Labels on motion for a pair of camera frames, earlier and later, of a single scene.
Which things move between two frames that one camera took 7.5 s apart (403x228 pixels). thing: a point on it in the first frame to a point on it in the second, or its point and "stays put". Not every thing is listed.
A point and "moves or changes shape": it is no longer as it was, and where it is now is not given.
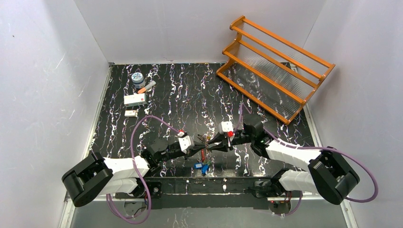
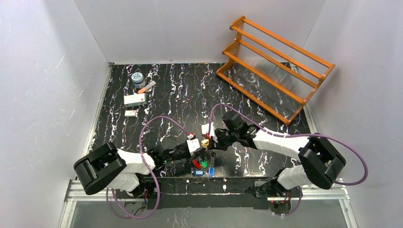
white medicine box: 135,99 stays put
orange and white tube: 142,90 stays put
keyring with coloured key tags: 205,164 moves or changes shape
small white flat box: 130,113 stays put
